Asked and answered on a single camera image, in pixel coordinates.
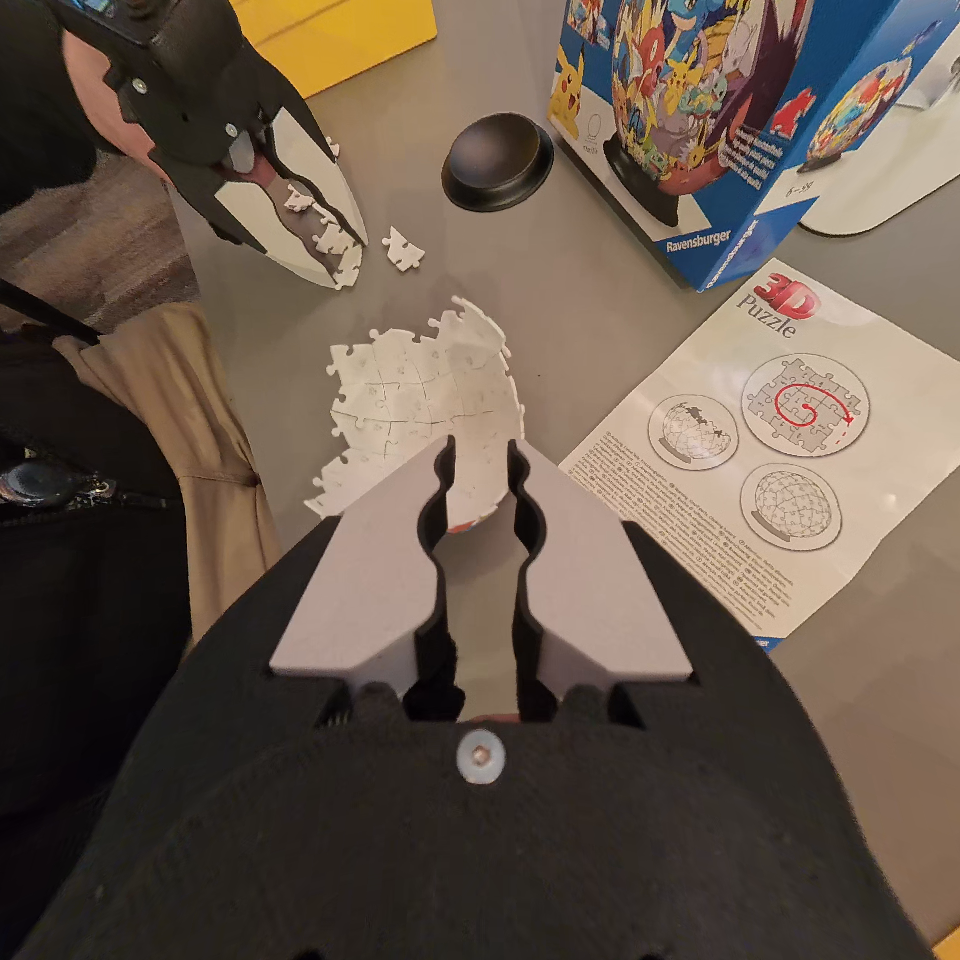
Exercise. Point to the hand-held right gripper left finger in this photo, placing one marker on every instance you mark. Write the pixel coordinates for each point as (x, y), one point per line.
(352, 600)

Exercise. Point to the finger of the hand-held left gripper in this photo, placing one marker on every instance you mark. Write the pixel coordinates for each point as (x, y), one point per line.
(319, 176)
(270, 229)

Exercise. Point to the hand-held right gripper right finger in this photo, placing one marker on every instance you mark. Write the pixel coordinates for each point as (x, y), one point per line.
(607, 600)

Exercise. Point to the pile of puzzle pieces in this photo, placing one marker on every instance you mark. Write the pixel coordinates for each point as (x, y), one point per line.
(403, 251)

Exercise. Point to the partly built white puzzle ball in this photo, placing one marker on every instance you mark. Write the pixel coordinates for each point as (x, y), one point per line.
(405, 405)

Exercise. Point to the person's left forearm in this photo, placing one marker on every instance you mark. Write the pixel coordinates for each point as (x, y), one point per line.
(37, 112)

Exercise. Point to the black round ball stand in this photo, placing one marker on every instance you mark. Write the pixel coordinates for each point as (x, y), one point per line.
(495, 161)

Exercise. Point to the blue cartoon puzzle box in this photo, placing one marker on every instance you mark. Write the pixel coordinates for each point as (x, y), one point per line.
(675, 112)

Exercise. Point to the person's left hand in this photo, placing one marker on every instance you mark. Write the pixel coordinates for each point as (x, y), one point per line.
(94, 112)

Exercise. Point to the yellow plastic bin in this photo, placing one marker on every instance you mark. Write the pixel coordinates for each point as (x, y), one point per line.
(337, 37)

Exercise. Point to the folded paper instruction leaflet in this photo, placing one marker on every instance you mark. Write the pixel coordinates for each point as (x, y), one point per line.
(862, 337)

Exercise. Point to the white flat board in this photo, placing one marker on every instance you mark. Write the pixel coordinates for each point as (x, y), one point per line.
(885, 180)

